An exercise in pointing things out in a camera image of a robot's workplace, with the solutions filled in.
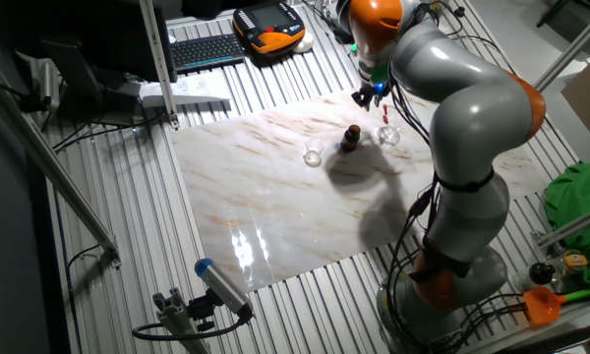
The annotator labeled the brown glass bottle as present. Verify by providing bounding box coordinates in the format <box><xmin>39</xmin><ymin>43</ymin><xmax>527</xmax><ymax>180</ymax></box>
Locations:
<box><xmin>339</xmin><ymin>124</ymin><xmax>363</xmax><ymax>153</ymax></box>

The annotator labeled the white paper sheet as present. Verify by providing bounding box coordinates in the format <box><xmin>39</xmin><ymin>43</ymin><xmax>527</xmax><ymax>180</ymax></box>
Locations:
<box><xmin>138</xmin><ymin>71</ymin><xmax>232</xmax><ymax>109</ymax></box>

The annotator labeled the marble pattern sheet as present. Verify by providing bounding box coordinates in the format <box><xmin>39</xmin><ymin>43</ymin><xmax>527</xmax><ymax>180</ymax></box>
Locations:
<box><xmin>170</xmin><ymin>81</ymin><xmax>550</xmax><ymax>295</ymax></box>

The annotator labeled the black camera clamp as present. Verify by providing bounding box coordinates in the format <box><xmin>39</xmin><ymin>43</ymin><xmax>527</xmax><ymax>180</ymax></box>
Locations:
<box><xmin>186</xmin><ymin>289</ymin><xmax>222</xmax><ymax>333</ymax></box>

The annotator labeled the clear bottle black cap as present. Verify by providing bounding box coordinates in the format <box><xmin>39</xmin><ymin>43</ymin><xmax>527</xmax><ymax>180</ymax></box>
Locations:
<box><xmin>511</xmin><ymin>262</ymin><xmax>557</xmax><ymax>294</ymax></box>

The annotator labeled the silver camera blue cap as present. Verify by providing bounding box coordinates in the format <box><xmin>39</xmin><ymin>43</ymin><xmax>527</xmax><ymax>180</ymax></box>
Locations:
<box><xmin>194</xmin><ymin>258</ymin><xmax>255</xmax><ymax>321</ymax></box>

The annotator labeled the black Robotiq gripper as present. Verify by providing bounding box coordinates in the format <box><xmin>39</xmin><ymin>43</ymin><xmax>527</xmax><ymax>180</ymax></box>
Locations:
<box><xmin>351</xmin><ymin>81</ymin><xmax>392</xmax><ymax>112</ymax></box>

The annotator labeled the black monitor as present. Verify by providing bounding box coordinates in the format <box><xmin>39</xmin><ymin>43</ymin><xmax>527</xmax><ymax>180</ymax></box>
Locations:
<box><xmin>76</xmin><ymin>0</ymin><xmax>178</xmax><ymax>84</ymax></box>

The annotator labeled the white round object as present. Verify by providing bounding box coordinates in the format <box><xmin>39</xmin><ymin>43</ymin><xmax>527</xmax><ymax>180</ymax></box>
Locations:
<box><xmin>292</xmin><ymin>31</ymin><xmax>316</xmax><ymax>54</ymax></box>

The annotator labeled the black filament spool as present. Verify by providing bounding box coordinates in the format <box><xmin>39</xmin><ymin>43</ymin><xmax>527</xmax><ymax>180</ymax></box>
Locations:
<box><xmin>324</xmin><ymin>0</ymin><xmax>356</xmax><ymax>46</ymax></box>

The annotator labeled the orange funnel green handle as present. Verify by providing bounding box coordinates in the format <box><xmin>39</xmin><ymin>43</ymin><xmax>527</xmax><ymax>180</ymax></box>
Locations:
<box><xmin>522</xmin><ymin>285</ymin><xmax>590</xmax><ymax>325</ymax></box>

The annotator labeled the jar with yellow lid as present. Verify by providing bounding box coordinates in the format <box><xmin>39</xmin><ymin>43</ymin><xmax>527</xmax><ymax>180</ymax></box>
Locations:
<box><xmin>560</xmin><ymin>249</ymin><xmax>590</xmax><ymax>274</ymax></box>

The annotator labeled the clear glass beaker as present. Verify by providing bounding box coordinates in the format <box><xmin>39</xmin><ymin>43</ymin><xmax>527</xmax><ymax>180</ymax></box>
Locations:
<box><xmin>302</xmin><ymin>137</ymin><xmax>325</xmax><ymax>168</ymax></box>
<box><xmin>376</xmin><ymin>120</ymin><xmax>402</xmax><ymax>148</ymax></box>

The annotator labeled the aluminium frame post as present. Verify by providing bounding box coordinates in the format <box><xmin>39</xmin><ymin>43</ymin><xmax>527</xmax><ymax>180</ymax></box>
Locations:
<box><xmin>138</xmin><ymin>0</ymin><xmax>181</xmax><ymax>130</ymax></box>
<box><xmin>534</xmin><ymin>2</ymin><xmax>590</xmax><ymax>92</ymax></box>

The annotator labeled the black camera cable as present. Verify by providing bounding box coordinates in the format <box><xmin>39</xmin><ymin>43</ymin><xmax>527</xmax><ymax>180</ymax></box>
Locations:
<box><xmin>131</xmin><ymin>313</ymin><xmax>255</xmax><ymax>342</ymax></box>

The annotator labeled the black keyboard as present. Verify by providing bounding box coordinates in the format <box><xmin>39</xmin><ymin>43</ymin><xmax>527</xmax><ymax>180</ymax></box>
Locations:
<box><xmin>169</xmin><ymin>32</ymin><xmax>247</xmax><ymax>75</ymax></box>

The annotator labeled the black cable bundle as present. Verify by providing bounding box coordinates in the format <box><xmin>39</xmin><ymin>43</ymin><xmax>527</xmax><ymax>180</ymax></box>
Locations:
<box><xmin>385</xmin><ymin>2</ymin><xmax>527</xmax><ymax>354</ymax></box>

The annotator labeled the green cloth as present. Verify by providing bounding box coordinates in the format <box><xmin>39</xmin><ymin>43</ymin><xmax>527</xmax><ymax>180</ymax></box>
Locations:
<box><xmin>543</xmin><ymin>161</ymin><xmax>590</xmax><ymax>289</ymax></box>

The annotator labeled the black monitor stand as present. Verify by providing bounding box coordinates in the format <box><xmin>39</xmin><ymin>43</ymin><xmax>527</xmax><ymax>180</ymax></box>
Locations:
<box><xmin>41</xmin><ymin>37</ymin><xmax>144</xmax><ymax>127</ymax></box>

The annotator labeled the orange black teach pendant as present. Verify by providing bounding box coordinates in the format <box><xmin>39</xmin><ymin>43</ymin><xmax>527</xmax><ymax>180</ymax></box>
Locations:
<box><xmin>231</xmin><ymin>1</ymin><xmax>308</xmax><ymax>56</ymax></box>

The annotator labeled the aluminium frame strut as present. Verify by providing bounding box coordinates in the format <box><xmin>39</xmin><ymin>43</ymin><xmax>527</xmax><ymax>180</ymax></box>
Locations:
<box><xmin>530</xmin><ymin>201</ymin><xmax>590</xmax><ymax>250</ymax></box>
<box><xmin>0</xmin><ymin>68</ymin><xmax>123</xmax><ymax>269</ymax></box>

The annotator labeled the short aluminium profile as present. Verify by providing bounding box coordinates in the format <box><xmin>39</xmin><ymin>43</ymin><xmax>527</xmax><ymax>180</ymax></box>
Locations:
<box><xmin>151</xmin><ymin>287</ymin><xmax>212</xmax><ymax>354</ymax></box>

